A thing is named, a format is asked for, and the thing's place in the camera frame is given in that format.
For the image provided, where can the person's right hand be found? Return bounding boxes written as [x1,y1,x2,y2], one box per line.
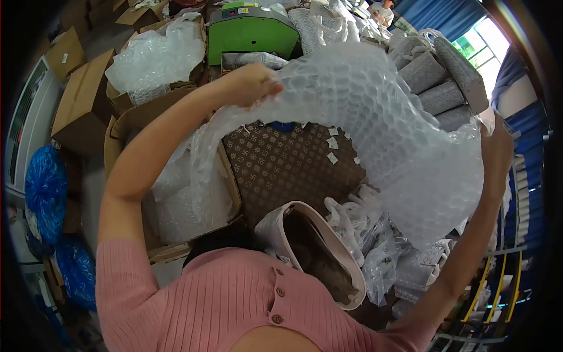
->
[480,113,515,177]

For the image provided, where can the person's left hand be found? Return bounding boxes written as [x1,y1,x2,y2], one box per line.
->
[222,64,285,109]

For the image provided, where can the person's left fingers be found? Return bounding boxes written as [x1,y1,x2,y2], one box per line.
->
[259,74,285,106]

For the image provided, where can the clear bubble wrap sheet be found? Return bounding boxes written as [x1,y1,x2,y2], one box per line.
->
[189,43,485,252]

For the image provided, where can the grey patterned handbag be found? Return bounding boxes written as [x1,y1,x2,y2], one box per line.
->
[221,52,289,72]

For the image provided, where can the green cushion machine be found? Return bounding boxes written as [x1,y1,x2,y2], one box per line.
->
[208,4,302,66]

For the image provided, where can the pile of grey patterned bags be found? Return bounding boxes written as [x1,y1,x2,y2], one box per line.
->
[288,4,362,56]

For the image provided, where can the scattered white paper tags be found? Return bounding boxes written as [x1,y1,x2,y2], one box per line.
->
[326,127,360,166]

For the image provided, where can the brown patterned mat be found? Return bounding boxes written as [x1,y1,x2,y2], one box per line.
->
[222,122,368,223]

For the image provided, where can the large cardboard box with bubble wrap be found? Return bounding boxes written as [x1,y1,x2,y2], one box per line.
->
[104,110,243,261]

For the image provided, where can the row of grey patterned handbags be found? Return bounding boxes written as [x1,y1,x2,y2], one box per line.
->
[387,34,490,133]

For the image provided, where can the pale pink open handbag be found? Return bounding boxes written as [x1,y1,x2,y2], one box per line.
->
[254,201,367,311]

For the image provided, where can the blue curtain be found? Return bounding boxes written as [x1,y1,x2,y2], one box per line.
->
[394,0,486,42]

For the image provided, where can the pile of clear plastic bags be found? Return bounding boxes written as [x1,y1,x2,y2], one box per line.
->
[325,185,398,306]

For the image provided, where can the closed brown cardboard box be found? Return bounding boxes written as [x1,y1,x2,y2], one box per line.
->
[51,48,118,155]

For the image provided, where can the small brown cardboard box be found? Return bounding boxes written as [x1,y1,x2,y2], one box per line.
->
[46,26,87,82]

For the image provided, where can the bright window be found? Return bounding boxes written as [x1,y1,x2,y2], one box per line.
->
[452,17,511,99]

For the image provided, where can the person's body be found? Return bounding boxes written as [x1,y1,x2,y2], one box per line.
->
[95,240,440,352]

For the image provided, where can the heap of grey wrapped handbags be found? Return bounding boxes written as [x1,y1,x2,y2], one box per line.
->
[393,239,455,304]

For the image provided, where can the white standing appliance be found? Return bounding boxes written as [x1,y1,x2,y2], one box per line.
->
[4,56,63,195]

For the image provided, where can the blue plastic bag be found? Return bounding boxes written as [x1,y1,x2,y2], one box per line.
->
[25,145,68,245]
[55,238,98,312]

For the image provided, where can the yellow framed shelf rack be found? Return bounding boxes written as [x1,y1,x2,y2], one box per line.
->
[459,248,530,328]

